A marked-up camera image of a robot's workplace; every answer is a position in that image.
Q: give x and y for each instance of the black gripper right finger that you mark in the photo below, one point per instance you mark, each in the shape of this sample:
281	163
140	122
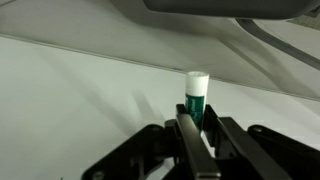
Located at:
246	146

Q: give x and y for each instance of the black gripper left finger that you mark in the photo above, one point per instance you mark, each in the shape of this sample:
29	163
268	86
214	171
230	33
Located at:
193	150

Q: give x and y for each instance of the dark grey chair seat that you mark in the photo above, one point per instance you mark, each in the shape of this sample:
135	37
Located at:
233	8

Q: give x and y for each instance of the green Expo dry erase marker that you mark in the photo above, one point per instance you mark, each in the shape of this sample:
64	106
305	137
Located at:
196	93

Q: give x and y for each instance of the grey chair support bar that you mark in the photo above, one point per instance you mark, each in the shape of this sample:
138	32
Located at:
276	41

